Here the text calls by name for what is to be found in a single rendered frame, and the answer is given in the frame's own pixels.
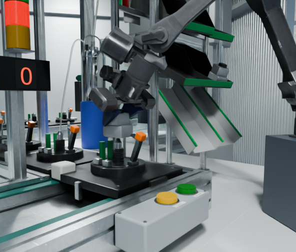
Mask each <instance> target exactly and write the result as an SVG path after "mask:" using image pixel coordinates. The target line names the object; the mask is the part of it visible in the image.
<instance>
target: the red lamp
mask: <svg viewBox="0 0 296 252"><path fill-rule="evenodd" d="M4 11H5V26H7V25H20V26H26V27H29V28H30V7H29V5H28V4H27V3H25V2H22V1H16V0H8V1H6V2H4Z"/></svg>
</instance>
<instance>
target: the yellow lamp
mask: <svg viewBox="0 0 296 252"><path fill-rule="evenodd" d="M5 33H6V49H11V48H18V49H26V50H31V33H30V28H29V27H27V26H23V25H7V26H5Z"/></svg>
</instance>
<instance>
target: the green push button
mask: <svg viewBox="0 0 296 252"><path fill-rule="evenodd" d="M196 191H197V187H196V186H195V185H193V184H189V183H183V184H179V185H178V186H177V192H179V193H181V194H194V193H196Z"/></svg>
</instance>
